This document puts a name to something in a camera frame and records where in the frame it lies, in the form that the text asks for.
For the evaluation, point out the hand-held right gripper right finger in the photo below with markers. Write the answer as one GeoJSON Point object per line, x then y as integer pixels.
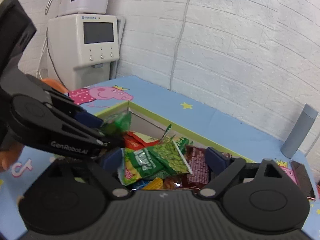
{"type": "Point", "coordinates": [215, 160]}

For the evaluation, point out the dark red snack packet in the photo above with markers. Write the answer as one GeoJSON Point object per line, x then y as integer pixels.
{"type": "Point", "coordinates": [197, 165]}

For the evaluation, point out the white dispenser with screen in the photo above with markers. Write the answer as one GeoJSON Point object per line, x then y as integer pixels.
{"type": "Point", "coordinates": [75, 62]}

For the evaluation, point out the orange stool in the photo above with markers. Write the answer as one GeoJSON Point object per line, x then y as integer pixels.
{"type": "Point", "coordinates": [56, 83]}

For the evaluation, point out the printed blue tablecloth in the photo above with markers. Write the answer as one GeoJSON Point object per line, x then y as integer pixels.
{"type": "Point", "coordinates": [212, 120]}

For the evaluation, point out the green cardboard box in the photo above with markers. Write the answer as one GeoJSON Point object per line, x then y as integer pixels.
{"type": "Point", "coordinates": [145, 125]}

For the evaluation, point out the person's left hand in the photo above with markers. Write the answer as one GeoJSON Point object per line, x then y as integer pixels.
{"type": "Point", "coordinates": [8, 158]}

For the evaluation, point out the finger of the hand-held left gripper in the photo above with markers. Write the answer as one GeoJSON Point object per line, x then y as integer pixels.
{"type": "Point", "coordinates": [112, 143]}
{"type": "Point", "coordinates": [87, 120]}

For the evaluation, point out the grey bottle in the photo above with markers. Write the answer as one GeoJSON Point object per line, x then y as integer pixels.
{"type": "Point", "coordinates": [297, 132]}

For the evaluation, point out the orange snack packet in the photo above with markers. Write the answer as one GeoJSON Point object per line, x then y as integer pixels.
{"type": "Point", "coordinates": [173, 183]}

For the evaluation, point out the smartphone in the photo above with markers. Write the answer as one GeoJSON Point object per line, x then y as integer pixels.
{"type": "Point", "coordinates": [302, 177]}

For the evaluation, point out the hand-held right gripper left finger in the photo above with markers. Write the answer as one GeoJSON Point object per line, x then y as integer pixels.
{"type": "Point", "coordinates": [111, 158]}

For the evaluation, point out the green snack packet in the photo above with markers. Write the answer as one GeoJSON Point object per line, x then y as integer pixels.
{"type": "Point", "coordinates": [155, 160]}
{"type": "Point", "coordinates": [181, 142]}
{"type": "Point", "coordinates": [117, 123]}

